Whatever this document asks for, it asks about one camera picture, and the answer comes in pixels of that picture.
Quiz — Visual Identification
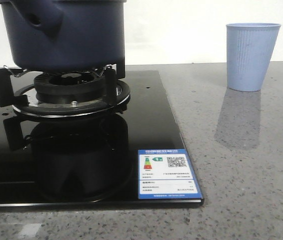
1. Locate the light blue ribbed cup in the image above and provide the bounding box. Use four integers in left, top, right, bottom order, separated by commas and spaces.
226, 22, 281, 92

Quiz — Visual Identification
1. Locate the dark blue cooking pot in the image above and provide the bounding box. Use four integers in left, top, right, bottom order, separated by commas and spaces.
0, 0, 125, 73

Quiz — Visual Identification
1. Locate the black metal pot support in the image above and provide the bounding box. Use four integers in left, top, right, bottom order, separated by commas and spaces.
0, 65, 130, 115

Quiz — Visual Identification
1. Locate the blue energy label sticker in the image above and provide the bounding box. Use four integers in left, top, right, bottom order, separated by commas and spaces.
138, 149, 203, 202

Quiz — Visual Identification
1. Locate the black glass gas stove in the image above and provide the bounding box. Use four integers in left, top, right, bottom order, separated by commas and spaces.
0, 70, 204, 210

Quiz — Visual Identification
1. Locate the black gas burner ring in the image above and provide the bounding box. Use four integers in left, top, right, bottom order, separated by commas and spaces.
11, 71, 132, 118

